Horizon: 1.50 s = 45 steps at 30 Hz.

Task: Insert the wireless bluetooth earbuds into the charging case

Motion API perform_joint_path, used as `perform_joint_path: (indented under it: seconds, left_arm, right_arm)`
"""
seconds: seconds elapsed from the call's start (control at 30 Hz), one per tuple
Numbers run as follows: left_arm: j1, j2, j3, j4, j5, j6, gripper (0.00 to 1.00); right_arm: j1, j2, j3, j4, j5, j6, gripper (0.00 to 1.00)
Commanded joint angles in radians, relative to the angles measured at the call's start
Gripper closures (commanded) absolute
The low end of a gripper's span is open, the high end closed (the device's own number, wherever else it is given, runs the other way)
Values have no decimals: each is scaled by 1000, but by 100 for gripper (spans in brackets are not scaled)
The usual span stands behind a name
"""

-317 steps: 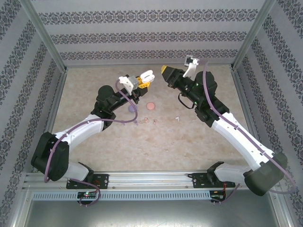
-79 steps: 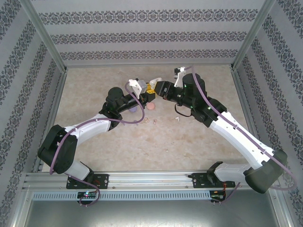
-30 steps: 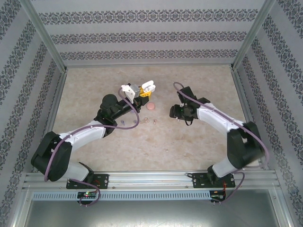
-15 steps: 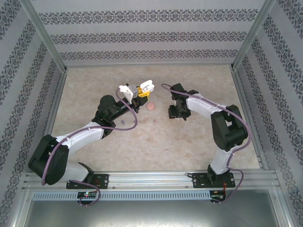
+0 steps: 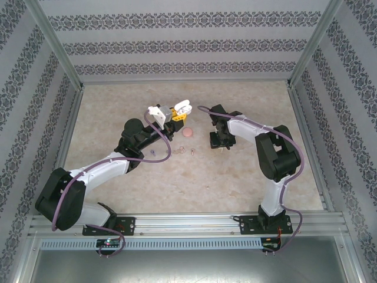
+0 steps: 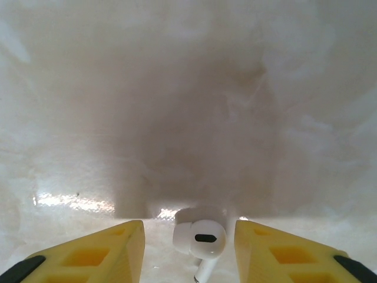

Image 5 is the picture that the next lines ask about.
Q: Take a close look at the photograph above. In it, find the aluminium side rail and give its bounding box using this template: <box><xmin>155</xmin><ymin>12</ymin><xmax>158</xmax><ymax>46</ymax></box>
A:
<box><xmin>287</xmin><ymin>84</ymin><xmax>335</xmax><ymax>213</ymax></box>
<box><xmin>41</xmin><ymin>87</ymin><xmax>85</xmax><ymax>216</ymax></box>

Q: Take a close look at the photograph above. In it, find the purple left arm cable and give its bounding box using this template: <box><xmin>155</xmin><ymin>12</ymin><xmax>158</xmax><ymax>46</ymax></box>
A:
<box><xmin>51</xmin><ymin>109</ymin><xmax>173</xmax><ymax>259</ymax></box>

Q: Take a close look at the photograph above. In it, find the grey slotted cable duct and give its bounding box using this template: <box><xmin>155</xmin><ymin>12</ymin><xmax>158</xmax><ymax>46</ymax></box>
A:
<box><xmin>39</xmin><ymin>238</ymin><xmax>263</xmax><ymax>251</ymax></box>

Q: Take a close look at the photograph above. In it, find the grey metal sheet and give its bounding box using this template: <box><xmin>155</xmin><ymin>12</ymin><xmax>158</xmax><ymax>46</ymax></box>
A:
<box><xmin>29</xmin><ymin>249</ymin><xmax>354</xmax><ymax>283</ymax></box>

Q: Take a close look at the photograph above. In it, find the aluminium wall bottom rail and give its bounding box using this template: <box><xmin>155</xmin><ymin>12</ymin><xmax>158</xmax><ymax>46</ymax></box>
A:
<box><xmin>81</xmin><ymin>78</ymin><xmax>292</xmax><ymax>87</ymax></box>

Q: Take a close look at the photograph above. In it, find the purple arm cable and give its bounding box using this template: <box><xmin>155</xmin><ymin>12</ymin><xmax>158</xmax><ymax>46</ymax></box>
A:
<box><xmin>51</xmin><ymin>109</ymin><xmax>173</xmax><ymax>259</ymax></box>
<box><xmin>197</xmin><ymin>105</ymin><xmax>305</xmax><ymax>256</ymax></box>

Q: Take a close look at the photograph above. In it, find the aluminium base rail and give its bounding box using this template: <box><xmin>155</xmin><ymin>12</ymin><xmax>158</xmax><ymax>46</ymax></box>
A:
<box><xmin>28</xmin><ymin>213</ymin><xmax>345</xmax><ymax>238</ymax></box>

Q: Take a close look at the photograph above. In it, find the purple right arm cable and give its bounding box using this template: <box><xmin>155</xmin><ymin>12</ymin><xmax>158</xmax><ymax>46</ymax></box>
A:
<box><xmin>197</xmin><ymin>105</ymin><xmax>305</xmax><ymax>256</ymax></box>

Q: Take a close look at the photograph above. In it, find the aluminium frame post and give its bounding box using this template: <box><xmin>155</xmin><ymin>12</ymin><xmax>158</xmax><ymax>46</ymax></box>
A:
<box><xmin>25</xmin><ymin>0</ymin><xmax>85</xmax><ymax>91</ymax></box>
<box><xmin>287</xmin><ymin>0</ymin><xmax>345</xmax><ymax>89</ymax></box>

